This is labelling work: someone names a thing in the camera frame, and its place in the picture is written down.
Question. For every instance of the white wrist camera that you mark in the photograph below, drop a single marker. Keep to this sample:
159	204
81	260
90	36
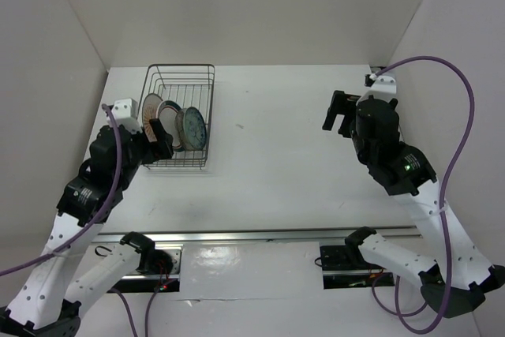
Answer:
382	87
125	113

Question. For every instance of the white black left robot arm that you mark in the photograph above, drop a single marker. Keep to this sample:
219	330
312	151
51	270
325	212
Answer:
52	302

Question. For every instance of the white plate green red rings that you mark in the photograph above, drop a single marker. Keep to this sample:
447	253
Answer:
169	116

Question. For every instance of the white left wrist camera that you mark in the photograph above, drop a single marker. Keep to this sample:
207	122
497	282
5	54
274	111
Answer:
125	113

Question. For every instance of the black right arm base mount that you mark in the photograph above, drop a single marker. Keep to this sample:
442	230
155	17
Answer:
341	269

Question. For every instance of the white plate orange sunburst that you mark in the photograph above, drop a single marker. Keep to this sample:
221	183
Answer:
150	119

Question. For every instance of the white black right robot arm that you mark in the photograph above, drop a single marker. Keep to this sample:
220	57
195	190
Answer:
457	276

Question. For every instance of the aluminium front rail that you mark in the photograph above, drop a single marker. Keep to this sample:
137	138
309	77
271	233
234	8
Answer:
259	235

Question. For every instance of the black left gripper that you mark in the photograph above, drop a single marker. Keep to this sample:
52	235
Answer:
161	149

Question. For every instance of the small blue patterned plate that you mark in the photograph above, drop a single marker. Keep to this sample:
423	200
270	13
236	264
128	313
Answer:
195	130

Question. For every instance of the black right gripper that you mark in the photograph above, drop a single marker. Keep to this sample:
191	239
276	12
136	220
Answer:
342	102

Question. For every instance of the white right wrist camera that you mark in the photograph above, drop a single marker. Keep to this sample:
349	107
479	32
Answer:
382	87

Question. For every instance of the clear round plate stand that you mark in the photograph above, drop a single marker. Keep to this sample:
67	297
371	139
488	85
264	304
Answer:
179	124

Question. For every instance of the grey wire dish rack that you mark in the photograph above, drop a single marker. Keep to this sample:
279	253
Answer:
181	86

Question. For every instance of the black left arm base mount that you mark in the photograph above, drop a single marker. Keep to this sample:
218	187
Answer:
163	275

